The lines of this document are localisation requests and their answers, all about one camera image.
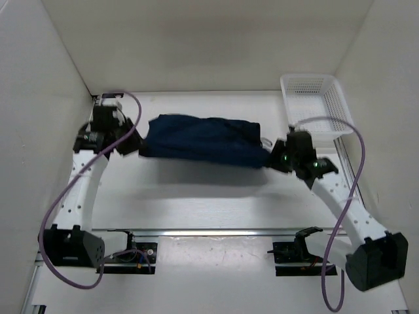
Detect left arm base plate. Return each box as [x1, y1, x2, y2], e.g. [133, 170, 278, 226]
[96, 230, 158, 275]

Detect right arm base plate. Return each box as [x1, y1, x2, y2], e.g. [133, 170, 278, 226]
[266, 226, 323, 277]

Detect navy blue shorts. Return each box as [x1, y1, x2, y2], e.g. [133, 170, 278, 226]
[139, 114, 270, 169]

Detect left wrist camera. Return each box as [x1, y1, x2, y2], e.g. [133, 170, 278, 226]
[99, 98, 122, 111]

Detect white plastic mesh basket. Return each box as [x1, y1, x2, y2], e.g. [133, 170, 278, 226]
[280, 74, 353, 143]

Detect small dark label sticker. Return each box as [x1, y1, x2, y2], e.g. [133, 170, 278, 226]
[101, 92, 124, 99]

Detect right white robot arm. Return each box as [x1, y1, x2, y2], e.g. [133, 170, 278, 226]
[268, 130, 409, 292]

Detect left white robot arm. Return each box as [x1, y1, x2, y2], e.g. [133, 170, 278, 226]
[42, 99, 143, 268]

